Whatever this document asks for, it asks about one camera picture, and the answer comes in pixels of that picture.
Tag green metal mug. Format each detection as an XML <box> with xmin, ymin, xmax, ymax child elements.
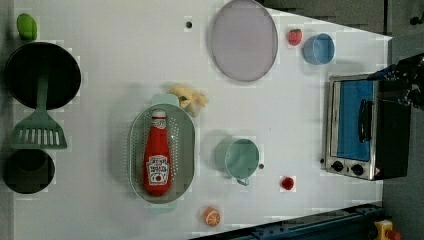
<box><xmin>215</xmin><ymin>136</ymin><xmax>260</xmax><ymax>186</ymax></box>

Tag lilac round plate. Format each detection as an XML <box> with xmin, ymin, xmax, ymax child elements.
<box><xmin>211</xmin><ymin>0</ymin><xmax>278</xmax><ymax>81</ymax></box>

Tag blue bowl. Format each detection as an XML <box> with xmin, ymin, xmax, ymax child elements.
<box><xmin>303</xmin><ymin>33</ymin><xmax>335</xmax><ymax>65</ymax></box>

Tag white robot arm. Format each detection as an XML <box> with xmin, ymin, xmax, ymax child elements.
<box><xmin>367</xmin><ymin>53</ymin><xmax>424</xmax><ymax>109</ymax></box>

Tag green oval strainer basket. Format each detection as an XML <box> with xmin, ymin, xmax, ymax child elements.
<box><xmin>128</xmin><ymin>94</ymin><xmax>195</xmax><ymax>212</ymax></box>

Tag red strawberry toy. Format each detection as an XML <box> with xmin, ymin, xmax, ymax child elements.
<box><xmin>288</xmin><ymin>29</ymin><xmax>303</xmax><ymax>46</ymax></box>

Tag black cup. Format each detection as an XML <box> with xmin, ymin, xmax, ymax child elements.
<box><xmin>3</xmin><ymin>149</ymin><xmax>55</xmax><ymax>194</ymax></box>

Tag black frying pan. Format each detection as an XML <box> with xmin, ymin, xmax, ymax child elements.
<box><xmin>5</xmin><ymin>42</ymin><xmax>82</xmax><ymax>110</ymax></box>

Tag silver toaster oven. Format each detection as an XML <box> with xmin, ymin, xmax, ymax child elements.
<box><xmin>325</xmin><ymin>75</ymin><xmax>411</xmax><ymax>181</ymax></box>

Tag green slotted spatula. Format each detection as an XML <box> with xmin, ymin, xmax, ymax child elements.
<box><xmin>11</xmin><ymin>77</ymin><xmax>67</xmax><ymax>149</ymax></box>

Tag green pepper toy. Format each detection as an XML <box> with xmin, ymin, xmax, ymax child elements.
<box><xmin>16</xmin><ymin>13</ymin><xmax>38</xmax><ymax>41</ymax></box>

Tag small red tomato toy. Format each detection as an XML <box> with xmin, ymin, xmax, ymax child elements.
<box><xmin>281</xmin><ymin>177</ymin><xmax>294</xmax><ymax>190</ymax></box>

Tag yellow banana peel toy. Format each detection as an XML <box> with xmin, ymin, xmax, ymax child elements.
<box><xmin>169</xmin><ymin>84</ymin><xmax>209</xmax><ymax>117</ymax></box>

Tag red ketchup bottle plush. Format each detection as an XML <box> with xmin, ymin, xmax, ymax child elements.
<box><xmin>143</xmin><ymin>110</ymin><xmax>172</xmax><ymax>196</ymax></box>

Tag orange slice toy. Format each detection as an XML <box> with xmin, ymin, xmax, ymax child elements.
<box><xmin>203</xmin><ymin>207</ymin><xmax>221</xmax><ymax>227</ymax></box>

